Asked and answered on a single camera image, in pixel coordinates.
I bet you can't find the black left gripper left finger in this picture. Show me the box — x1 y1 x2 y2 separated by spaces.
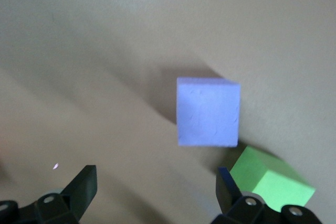
0 165 98 224

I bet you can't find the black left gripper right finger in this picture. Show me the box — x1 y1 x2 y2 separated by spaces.
212 166 324 224

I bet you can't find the purple foam block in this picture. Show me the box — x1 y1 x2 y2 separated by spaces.
176 77 242 148

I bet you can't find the green foam block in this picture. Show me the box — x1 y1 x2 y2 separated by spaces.
229 146 316 213

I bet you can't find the large paper table cover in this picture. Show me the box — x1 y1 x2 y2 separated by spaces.
0 0 336 224

